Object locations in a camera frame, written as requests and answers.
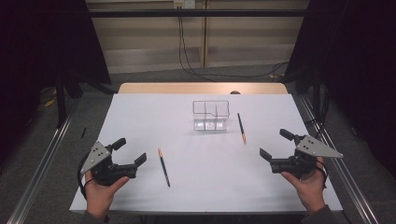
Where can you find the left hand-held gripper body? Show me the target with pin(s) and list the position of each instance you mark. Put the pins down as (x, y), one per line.
(96, 155)

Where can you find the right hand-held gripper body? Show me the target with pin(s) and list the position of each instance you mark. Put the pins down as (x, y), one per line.
(311, 147)

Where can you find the striped black pencil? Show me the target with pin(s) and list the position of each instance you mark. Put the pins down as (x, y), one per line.
(241, 127)
(164, 168)

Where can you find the clear plastic organizer box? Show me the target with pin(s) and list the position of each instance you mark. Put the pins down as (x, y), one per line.
(211, 124)

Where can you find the person's right hand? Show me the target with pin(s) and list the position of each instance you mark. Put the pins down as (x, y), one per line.
(311, 189)

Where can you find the person's left hand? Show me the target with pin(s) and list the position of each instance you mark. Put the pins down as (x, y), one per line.
(99, 199)

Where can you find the small black floor object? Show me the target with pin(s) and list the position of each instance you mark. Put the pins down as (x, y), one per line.
(83, 132)

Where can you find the black metal stand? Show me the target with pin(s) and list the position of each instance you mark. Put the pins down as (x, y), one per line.
(316, 96)
(61, 102)

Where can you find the white table sheet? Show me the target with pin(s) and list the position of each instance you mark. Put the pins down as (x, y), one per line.
(202, 174)

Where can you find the wooden table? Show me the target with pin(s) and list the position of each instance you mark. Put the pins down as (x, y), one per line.
(155, 88)

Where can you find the dark curtain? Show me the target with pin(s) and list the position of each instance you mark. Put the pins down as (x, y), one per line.
(358, 62)
(40, 46)

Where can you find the black horizontal metal bar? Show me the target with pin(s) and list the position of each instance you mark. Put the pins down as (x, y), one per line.
(199, 13)

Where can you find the aluminium floor rail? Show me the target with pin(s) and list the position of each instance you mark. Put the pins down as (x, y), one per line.
(345, 174)
(37, 177)

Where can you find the wooden vertical post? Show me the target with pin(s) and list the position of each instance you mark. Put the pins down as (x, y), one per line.
(205, 37)

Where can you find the white wall outlet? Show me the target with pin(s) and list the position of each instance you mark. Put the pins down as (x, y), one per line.
(184, 3)

